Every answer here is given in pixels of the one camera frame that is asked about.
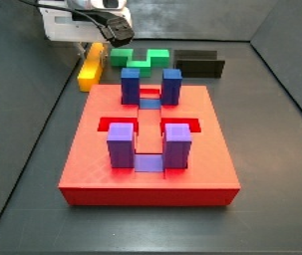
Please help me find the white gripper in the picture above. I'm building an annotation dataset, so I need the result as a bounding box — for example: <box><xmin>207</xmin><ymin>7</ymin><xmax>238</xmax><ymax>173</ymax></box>
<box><xmin>38</xmin><ymin>0</ymin><xmax>134</xmax><ymax>43</ymax></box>

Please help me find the yellow rectangular bar block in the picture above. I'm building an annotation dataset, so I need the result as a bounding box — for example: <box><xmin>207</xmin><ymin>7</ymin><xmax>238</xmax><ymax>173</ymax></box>
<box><xmin>78</xmin><ymin>43</ymin><xmax>106</xmax><ymax>92</ymax></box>

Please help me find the red insertion board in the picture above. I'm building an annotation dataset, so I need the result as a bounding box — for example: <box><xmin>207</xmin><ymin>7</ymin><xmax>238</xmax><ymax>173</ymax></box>
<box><xmin>59</xmin><ymin>85</ymin><xmax>241</xmax><ymax>206</ymax></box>

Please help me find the green zigzag block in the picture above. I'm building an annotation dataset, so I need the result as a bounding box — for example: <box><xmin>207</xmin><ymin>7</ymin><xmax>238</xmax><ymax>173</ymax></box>
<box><xmin>110</xmin><ymin>48</ymin><xmax>170</xmax><ymax>78</ymax></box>

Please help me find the dark blue U-shaped block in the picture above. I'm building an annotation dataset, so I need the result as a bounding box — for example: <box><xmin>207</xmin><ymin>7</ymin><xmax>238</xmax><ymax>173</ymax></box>
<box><xmin>121</xmin><ymin>68</ymin><xmax>182</xmax><ymax>110</ymax></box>

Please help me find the black stepped block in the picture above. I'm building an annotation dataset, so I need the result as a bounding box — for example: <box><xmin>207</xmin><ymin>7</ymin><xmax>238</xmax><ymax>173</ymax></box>
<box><xmin>173</xmin><ymin>50</ymin><xmax>225</xmax><ymax>79</ymax></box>

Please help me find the purple U-shaped block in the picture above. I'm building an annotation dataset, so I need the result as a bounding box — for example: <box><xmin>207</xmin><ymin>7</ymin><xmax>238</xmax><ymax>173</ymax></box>
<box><xmin>107</xmin><ymin>123</ymin><xmax>191</xmax><ymax>172</ymax></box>

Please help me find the black cable with connector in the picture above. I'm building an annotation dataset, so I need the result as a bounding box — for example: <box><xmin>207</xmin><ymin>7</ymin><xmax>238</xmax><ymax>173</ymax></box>
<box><xmin>19</xmin><ymin>0</ymin><xmax>137</xmax><ymax>49</ymax></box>

